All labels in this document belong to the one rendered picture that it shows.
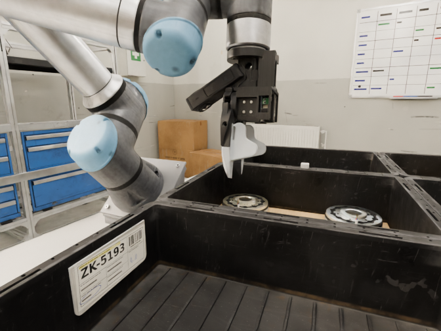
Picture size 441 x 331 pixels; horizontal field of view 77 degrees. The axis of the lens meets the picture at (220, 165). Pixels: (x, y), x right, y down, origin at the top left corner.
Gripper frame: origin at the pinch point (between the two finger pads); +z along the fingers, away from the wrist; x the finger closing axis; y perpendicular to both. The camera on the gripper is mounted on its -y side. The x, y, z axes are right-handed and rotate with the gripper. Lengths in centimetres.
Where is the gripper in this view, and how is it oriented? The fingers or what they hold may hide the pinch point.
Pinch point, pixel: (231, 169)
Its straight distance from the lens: 50.5
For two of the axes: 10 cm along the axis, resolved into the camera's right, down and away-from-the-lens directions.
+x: 3.5, -0.8, 9.3
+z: -0.3, 9.9, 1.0
